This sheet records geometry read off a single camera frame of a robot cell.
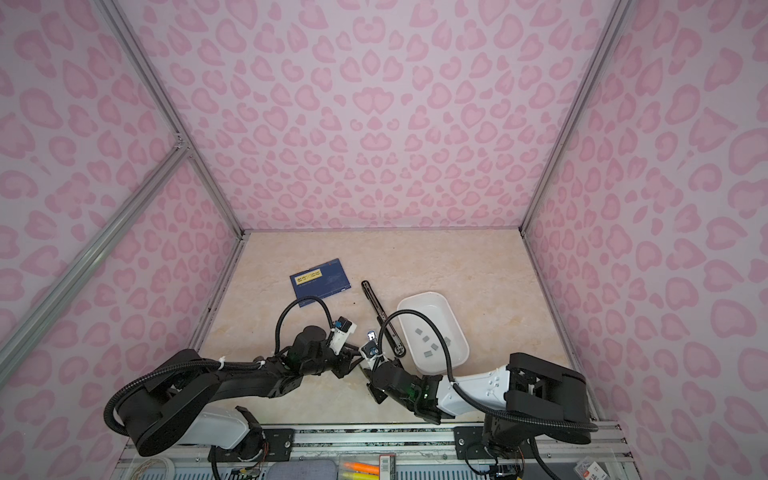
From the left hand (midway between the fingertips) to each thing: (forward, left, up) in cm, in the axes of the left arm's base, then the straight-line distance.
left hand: (364, 350), depth 85 cm
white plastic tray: (+4, -18, -4) cm, 19 cm away
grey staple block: (+7, -16, -4) cm, 18 cm away
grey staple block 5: (0, -19, -4) cm, 19 cm away
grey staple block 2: (+5, -18, -5) cm, 20 cm away
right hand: (-6, -1, +1) cm, 6 cm away
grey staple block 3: (+2, -21, -4) cm, 21 cm away
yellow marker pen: (-29, 0, -3) cm, 29 cm away
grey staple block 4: (-7, -20, +22) cm, 30 cm away
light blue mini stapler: (+5, -2, -2) cm, 6 cm away
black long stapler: (+6, -8, -4) cm, 11 cm away
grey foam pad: (-27, +13, 0) cm, 30 cm away
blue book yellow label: (+27, +16, -3) cm, 31 cm away
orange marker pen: (-27, 0, -2) cm, 27 cm away
